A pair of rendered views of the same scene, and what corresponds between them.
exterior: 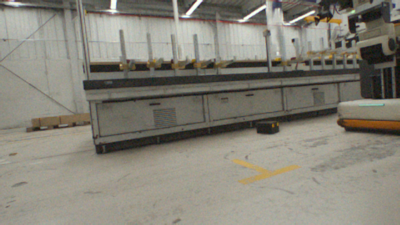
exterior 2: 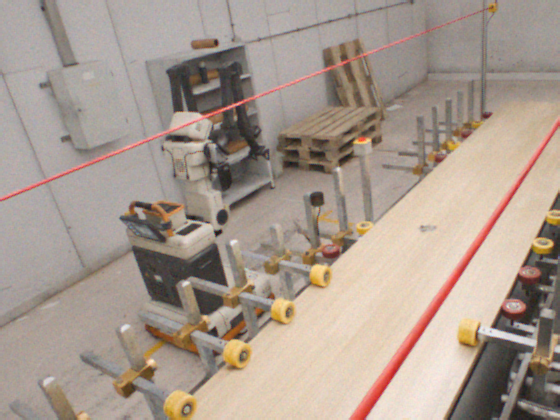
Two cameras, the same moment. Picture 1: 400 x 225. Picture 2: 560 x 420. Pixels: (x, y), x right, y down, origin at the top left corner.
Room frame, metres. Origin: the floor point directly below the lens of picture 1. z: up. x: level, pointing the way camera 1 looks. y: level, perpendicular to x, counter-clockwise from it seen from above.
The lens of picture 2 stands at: (4.76, -2.31, 1.97)
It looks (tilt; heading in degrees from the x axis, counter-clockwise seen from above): 29 degrees down; 151
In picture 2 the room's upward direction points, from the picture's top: 8 degrees counter-clockwise
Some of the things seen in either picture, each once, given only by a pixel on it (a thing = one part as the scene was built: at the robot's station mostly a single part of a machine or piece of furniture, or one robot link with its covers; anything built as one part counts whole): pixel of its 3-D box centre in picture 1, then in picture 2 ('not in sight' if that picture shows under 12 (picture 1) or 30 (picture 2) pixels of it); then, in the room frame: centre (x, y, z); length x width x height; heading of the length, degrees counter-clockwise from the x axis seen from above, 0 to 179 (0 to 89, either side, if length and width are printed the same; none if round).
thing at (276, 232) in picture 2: (310, 57); (284, 273); (3.09, -1.61, 0.87); 0.04 x 0.04 x 0.48; 24
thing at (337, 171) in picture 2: (284, 54); (342, 212); (2.88, -1.16, 0.93); 0.04 x 0.04 x 0.48; 24
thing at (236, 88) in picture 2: not in sight; (239, 100); (1.97, -1.22, 1.40); 0.11 x 0.06 x 0.43; 25
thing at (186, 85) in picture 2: not in sight; (190, 99); (1.57, -1.39, 1.40); 0.11 x 0.06 x 0.43; 24
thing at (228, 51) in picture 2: not in sight; (216, 131); (0.07, -0.77, 0.78); 0.90 x 0.45 x 1.55; 114
